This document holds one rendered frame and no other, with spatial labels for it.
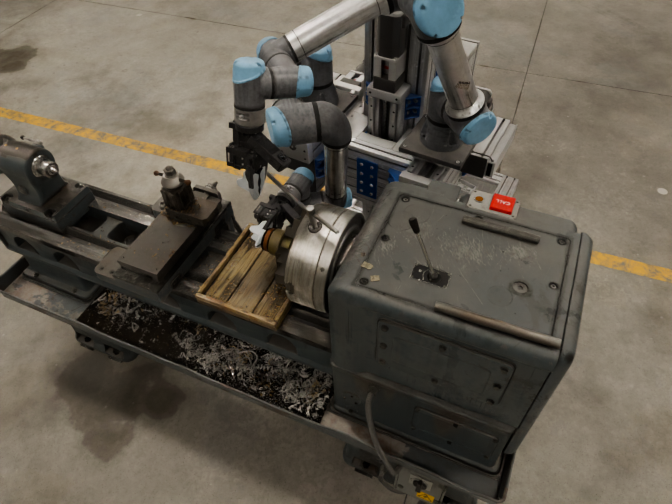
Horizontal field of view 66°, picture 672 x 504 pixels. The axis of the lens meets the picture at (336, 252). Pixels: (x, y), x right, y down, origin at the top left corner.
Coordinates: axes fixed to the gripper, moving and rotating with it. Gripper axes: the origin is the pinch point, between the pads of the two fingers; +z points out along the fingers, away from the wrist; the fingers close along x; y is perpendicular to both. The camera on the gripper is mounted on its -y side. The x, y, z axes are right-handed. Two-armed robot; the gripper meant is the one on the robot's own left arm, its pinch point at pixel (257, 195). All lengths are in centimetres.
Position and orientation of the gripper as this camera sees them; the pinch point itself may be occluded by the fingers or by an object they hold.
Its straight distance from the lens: 142.2
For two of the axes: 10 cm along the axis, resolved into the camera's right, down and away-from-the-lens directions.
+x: -4.0, 5.0, -7.7
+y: -9.1, -2.9, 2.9
